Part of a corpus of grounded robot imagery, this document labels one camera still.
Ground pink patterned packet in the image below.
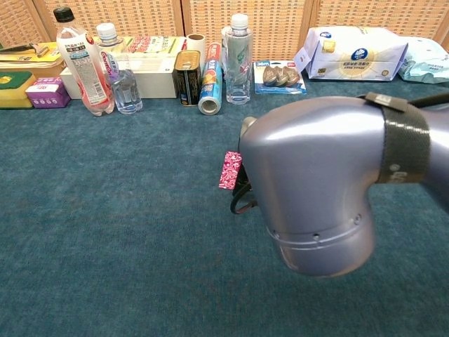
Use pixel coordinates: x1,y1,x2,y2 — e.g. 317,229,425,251
218,151,243,192

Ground white tissue pack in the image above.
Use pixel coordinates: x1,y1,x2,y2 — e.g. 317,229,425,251
293,26,410,82

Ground black velcro strap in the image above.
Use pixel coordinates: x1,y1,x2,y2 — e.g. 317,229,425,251
357,91,431,185

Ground green yellow scouring sponge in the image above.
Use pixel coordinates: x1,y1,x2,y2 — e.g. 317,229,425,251
0,71,37,110

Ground woven rattan folding screen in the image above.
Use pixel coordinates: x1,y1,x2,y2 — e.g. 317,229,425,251
0,0,449,62

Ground pink drink bottle black cap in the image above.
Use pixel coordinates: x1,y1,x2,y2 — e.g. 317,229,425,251
53,6,116,117

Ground blue plastic wrap box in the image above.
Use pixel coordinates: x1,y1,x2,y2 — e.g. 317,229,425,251
197,42,225,116

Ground small clear water bottle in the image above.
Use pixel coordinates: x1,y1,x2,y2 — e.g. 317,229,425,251
96,22,144,115

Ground tall clear bottle white cap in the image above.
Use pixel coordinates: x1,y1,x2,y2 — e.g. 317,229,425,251
224,13,254,105

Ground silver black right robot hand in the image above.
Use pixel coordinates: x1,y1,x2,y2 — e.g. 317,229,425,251
235,164,253,193

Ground long white carton box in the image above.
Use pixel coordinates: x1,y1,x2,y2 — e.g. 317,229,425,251
59,52,178,100

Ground yellow razor blister package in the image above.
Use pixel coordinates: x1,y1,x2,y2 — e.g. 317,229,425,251
0,41,66,70

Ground blue blister pack of hooks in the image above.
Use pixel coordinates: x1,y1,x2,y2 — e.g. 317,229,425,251
253,60,308,95

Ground teal felt table mat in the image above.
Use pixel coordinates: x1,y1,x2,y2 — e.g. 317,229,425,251
0,75,449,337

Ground small purple box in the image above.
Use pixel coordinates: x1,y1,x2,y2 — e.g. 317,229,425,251
25,77,72,110

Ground light blue wet wipes pack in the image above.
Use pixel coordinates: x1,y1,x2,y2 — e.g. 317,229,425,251
398,35,449,84

